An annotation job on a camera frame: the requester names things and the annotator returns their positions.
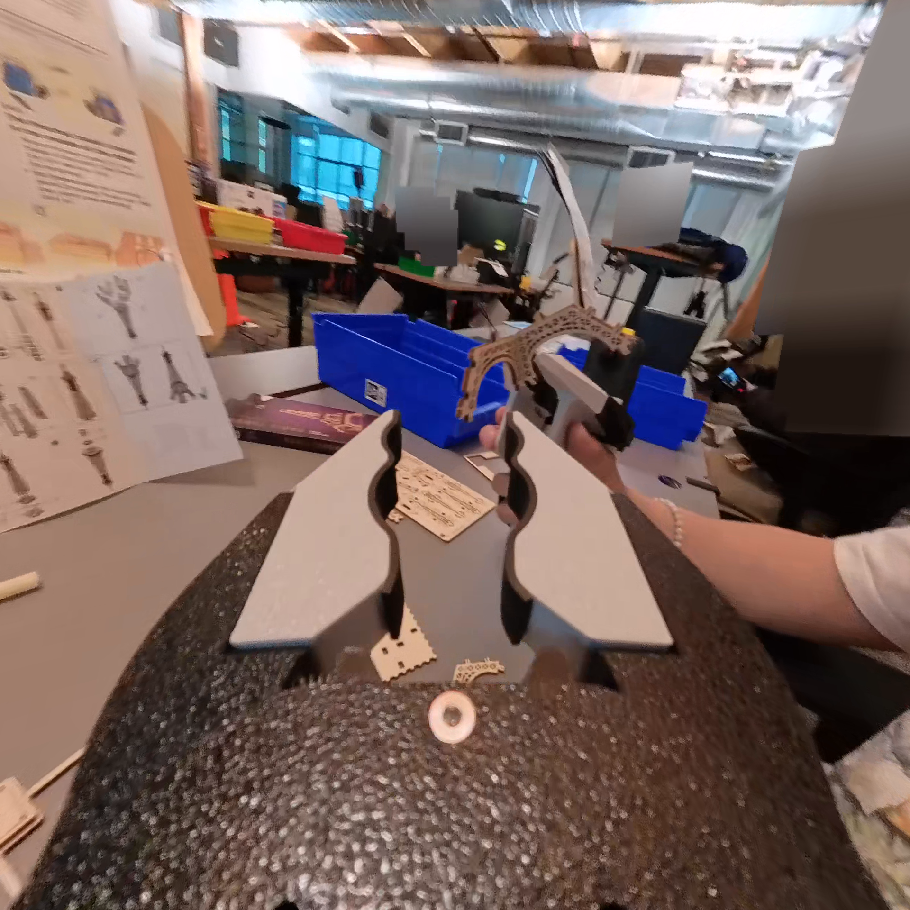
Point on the person's right hand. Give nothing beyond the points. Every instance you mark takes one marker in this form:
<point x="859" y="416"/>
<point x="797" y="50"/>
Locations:
<point x="594" y="458"/>

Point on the black wall box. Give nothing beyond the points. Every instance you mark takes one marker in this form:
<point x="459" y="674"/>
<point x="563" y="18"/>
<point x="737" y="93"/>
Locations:
<point x="220" y="42"/>

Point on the wooden lattice arch piece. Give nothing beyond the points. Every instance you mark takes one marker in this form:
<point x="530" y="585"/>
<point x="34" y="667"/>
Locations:
<point x="480" y="672"/>
<point x="497" y="355"/>

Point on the window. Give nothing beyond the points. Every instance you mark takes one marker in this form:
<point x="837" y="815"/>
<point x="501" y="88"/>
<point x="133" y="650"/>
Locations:
<point x="334" y="167"/>

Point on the wooden table with black legs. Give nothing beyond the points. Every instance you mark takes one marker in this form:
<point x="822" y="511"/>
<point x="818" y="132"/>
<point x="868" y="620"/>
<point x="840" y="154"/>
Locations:
<point x="284" y="250"/>

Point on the blue plastic bin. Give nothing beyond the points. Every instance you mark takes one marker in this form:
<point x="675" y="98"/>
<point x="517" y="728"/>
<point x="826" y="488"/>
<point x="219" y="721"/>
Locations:
<point x="384" y="370"/>

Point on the pale wax stick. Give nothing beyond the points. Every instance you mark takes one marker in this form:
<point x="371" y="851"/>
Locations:
<point x="18" y="586"/>

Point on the red plastic bin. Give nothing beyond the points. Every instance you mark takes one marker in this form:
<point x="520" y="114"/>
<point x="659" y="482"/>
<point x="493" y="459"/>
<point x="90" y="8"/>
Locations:
<point x="309" y="236"/>

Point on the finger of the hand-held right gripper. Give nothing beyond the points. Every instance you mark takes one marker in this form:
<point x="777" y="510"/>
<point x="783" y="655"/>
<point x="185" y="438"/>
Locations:
<point x="574" y="380"/>

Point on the black monitor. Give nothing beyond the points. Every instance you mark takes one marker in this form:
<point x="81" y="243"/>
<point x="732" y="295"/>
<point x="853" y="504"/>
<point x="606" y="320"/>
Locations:
<point x="497" y="224"/>

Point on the printed colour leaflet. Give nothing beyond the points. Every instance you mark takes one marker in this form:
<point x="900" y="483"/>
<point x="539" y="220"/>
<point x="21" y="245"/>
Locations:
<point x="71" y="142"/>

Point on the white t-shirt sleeve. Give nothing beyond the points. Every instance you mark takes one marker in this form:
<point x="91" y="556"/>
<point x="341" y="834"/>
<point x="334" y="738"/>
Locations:
<point x="878" y="576"/>

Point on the silver ventilation duct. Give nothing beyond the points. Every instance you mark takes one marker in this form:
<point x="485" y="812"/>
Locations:
<point x="497" y="92"/>

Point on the purple puzzle box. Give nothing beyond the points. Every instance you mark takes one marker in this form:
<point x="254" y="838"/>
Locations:
<point x="298" y="423"/>

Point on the wooden sprue with square plates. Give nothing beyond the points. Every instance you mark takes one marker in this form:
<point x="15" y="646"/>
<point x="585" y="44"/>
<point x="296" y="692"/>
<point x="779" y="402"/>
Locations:
<point x="20" y="814"/>

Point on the person's right forearm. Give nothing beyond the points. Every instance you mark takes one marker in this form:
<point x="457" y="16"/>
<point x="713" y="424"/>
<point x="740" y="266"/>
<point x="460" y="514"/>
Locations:
<point x="746" y="561"/>

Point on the dark cabinet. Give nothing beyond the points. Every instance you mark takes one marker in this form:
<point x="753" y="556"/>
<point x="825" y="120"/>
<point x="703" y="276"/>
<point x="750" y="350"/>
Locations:
<point x="672" y="338"/>

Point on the grey panel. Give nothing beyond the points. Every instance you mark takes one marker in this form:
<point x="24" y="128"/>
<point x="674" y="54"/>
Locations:
<point x="380" y="298"/>

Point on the square toothed wooden plate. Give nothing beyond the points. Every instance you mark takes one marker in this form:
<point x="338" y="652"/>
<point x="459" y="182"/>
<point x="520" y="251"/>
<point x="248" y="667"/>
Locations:
<point x="402" y="650"/>

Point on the orange traffic cone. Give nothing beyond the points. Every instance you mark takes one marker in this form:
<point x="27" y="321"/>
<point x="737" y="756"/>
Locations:
<point x="231" y="302"/>

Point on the wooden puzzle part sheet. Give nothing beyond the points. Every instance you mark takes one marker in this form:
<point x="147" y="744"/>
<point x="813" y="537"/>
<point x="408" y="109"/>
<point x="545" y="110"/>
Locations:
<point x="444" y="501"/>

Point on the brown cardboard board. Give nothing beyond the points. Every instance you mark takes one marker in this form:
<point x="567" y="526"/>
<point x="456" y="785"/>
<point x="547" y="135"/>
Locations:
<point x="188" y="249"/>

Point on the cluttered work table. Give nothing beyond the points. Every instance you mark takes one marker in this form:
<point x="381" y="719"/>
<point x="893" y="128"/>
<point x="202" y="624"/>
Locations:
<point x="441" y="279"/>

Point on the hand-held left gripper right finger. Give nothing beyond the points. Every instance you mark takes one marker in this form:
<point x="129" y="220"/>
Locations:
<point x="583" y="561"/>

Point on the dark blue jacket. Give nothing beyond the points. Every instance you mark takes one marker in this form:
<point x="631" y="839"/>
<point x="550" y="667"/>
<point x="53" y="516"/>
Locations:
<point x="718" y="252"/>

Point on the empty wooden frame sheet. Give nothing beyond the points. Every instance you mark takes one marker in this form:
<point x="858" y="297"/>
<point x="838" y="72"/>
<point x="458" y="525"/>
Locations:
<point x="483" y="462"/>

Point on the smartphone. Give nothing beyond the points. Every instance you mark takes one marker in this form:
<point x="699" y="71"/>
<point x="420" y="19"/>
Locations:
<point x="732" y="378"/>

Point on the white assembly instruction sheet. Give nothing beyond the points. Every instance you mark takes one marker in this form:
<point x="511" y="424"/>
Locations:
<point x="106" y="398"/>

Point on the yellow plastic bin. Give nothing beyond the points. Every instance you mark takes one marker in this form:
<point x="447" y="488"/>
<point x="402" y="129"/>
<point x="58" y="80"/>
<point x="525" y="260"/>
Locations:
<point x="242" y="226"/>

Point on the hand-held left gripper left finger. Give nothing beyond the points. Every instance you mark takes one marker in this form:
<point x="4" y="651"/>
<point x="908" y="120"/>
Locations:
<point x="313" y="547"/>

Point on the standing desk with black leg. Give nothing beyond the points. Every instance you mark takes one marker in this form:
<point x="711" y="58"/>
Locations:
<point x="654" y="256"/>

